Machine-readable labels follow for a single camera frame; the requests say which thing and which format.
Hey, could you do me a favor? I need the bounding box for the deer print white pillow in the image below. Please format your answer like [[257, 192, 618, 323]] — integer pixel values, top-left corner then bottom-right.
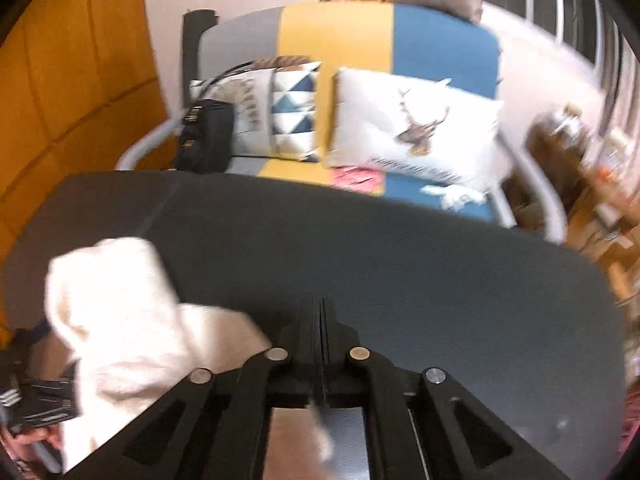
[[325, 67, 506, 193]]

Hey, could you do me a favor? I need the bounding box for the wooden wardrobe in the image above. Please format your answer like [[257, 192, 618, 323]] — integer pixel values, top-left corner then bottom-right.
[[0, 0, 173, 346]]

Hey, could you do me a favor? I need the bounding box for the white crumpled cloth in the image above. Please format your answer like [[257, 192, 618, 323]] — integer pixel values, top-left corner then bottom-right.
[[422, 184, 488, 211]]

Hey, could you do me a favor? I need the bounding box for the brown checkered bag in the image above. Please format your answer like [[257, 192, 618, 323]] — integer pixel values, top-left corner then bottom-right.
[[255, 55, 311, 70]]

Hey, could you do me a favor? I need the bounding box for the black handbag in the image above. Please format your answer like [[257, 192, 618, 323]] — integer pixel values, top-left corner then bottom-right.
[[172, 61, 258, 175]]

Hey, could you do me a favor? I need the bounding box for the grey yellow blue sofa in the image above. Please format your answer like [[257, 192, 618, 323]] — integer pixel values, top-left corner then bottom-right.
[[115, 2, 568, 241]]

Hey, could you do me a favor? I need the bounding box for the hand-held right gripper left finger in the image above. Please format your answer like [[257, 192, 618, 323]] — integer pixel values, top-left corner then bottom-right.
[[62, 299, 321, 480]]

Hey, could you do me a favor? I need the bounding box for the pink cloth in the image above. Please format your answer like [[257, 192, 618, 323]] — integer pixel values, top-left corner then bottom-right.
[[331, 165, 386, 196]]

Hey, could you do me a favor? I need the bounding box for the wooden shelf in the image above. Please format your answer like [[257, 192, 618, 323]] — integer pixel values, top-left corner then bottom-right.
[[500, 102, 640, 301]]

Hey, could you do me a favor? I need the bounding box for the ram and triangle print pillow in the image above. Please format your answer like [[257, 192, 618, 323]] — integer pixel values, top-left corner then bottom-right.
[[190, 60, 323, 163]]

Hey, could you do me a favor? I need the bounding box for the grey wrist strap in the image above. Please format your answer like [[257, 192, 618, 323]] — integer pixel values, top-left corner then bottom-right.
[[34, 439, 62, 475]]

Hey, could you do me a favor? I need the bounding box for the white knit sweater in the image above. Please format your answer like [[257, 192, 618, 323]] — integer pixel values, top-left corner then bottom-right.
[[45, 237, 336, 480]]

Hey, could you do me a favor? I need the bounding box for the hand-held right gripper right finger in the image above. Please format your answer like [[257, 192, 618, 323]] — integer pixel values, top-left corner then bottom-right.
[[320, 299, 571, 480]]

